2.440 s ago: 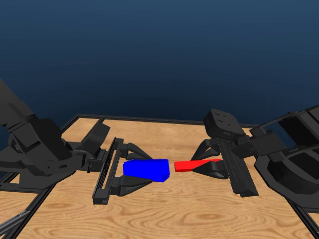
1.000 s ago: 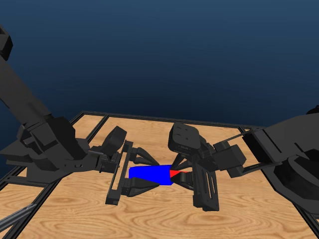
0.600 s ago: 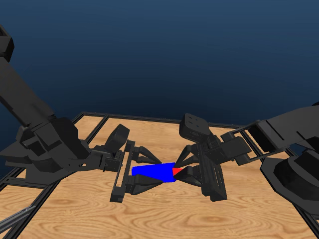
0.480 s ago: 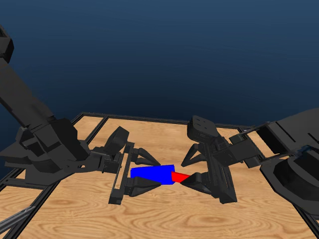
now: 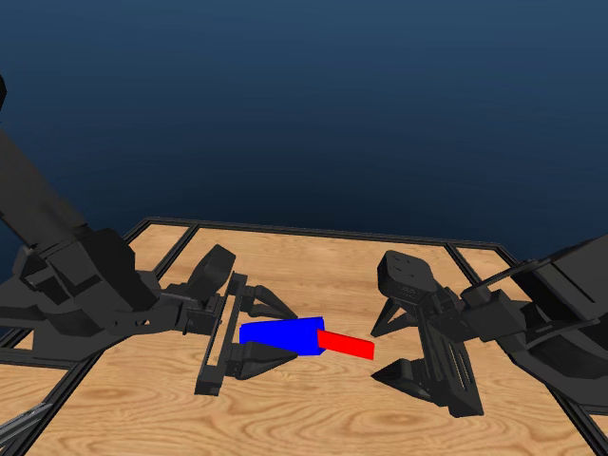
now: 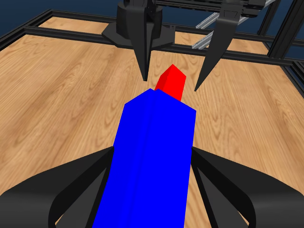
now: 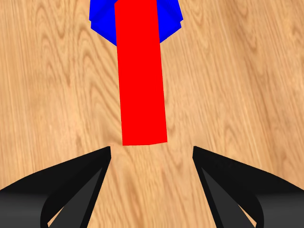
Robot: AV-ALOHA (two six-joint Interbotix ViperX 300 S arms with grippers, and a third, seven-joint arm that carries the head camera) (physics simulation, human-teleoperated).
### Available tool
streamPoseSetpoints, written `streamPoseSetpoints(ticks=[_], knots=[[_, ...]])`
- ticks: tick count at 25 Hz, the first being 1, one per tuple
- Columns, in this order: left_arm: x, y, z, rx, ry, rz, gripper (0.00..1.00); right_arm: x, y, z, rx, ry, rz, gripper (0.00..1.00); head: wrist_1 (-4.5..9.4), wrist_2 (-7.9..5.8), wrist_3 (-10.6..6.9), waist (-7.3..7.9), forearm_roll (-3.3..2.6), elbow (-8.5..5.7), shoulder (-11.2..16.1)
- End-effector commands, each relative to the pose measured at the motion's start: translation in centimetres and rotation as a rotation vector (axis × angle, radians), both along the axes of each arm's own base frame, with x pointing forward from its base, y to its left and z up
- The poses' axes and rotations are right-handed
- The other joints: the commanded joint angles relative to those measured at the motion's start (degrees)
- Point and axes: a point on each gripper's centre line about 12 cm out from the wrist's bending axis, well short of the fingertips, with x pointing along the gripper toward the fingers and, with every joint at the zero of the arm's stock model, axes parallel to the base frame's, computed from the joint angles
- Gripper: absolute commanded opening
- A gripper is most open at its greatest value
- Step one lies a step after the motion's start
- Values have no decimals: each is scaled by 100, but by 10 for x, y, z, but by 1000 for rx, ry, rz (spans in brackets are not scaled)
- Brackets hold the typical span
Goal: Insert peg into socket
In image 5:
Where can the black table frame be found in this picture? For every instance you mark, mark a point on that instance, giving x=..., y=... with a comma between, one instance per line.
x=304, y=230

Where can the blue hollow socket block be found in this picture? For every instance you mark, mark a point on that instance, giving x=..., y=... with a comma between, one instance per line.
x=280, y=335

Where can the thin red peg bar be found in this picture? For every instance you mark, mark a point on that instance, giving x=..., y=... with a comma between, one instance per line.
x=347, y=344

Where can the grey metal strut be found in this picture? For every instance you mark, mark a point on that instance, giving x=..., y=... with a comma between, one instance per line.
x=24, y=423

